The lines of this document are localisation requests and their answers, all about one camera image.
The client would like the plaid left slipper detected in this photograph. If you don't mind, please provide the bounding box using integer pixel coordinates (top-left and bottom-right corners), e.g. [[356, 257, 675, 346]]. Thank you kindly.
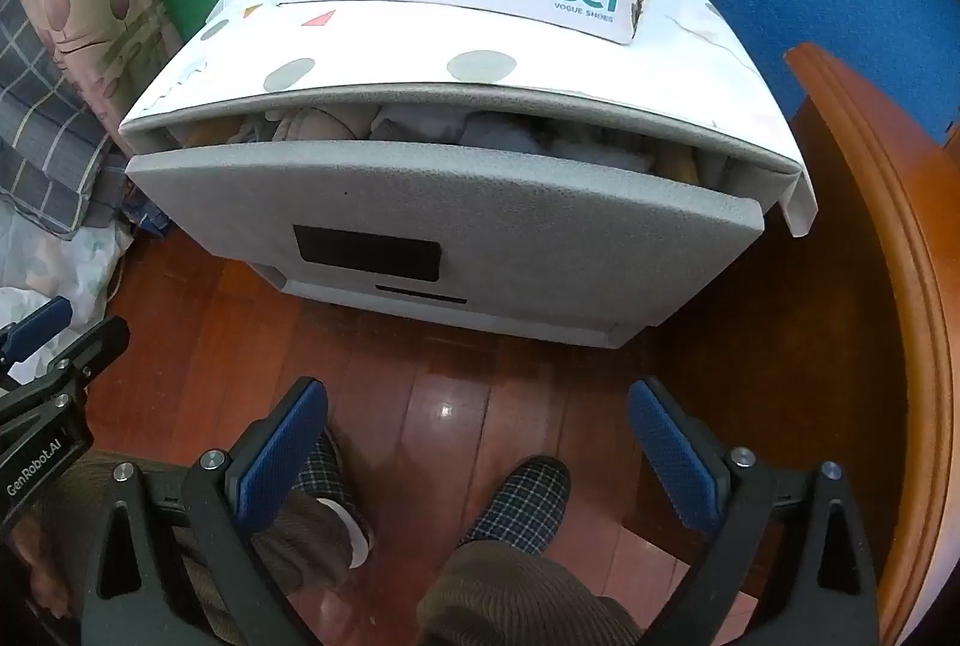
[[289, 428, 376, 568]]

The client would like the person's right leg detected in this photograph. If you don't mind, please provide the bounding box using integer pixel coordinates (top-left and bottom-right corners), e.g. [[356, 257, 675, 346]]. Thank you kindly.
[[416, 537, 646, 646]]

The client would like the orange wooden bed frame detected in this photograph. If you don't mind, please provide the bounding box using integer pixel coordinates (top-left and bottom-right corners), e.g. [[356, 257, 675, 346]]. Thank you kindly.
[[784, 42, 960, 646]]

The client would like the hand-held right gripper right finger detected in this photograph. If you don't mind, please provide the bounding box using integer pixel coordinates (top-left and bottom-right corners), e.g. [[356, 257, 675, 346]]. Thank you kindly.
[[628, 376, 878, 646]]

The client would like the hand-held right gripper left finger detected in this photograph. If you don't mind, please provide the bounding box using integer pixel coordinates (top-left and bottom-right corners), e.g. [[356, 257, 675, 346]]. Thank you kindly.
[[79, 376, 331, 646]]

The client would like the floral quilt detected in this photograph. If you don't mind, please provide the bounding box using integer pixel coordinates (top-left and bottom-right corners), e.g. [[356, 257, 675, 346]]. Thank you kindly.
[[19, 0, 185, 152]]

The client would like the white nightstand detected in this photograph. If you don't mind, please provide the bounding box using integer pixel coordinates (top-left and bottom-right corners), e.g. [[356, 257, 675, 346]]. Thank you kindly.
[[120, 0, 818, 351]]

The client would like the grey front wooden drawer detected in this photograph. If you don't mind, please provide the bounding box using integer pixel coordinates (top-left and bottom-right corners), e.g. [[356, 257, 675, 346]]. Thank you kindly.
[[126, 106, 766, 328]]

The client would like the plaid blanket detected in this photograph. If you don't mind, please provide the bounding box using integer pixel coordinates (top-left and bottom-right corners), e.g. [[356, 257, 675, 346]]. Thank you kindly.
[[0, 0, 128, 242]]

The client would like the plaid slipper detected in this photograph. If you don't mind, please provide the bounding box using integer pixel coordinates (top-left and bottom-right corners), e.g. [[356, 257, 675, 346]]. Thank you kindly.
[[456, 456, 571, 553], [289, 428, 376, 568]]

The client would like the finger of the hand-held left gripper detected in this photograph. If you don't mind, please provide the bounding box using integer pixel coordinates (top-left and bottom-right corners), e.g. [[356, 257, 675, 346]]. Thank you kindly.
[[0, 316, 130, 426], [0, 297, 74, 377]]

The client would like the plaid right slipper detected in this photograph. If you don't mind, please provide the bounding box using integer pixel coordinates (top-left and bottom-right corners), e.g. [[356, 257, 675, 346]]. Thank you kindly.
[[456, 456, 571, 553]]

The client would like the person's left hand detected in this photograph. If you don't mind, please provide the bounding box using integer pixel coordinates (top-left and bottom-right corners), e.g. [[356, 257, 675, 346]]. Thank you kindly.
[[0, 515, 80, 617]]

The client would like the pile of clothes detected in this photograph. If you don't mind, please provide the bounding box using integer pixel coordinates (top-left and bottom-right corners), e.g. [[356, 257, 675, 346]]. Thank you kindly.
[[180, 104, 725, 176]]

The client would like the white plastic bag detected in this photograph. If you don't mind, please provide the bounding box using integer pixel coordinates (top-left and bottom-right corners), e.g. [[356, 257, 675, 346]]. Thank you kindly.
[[0, 218, 136, 384]]

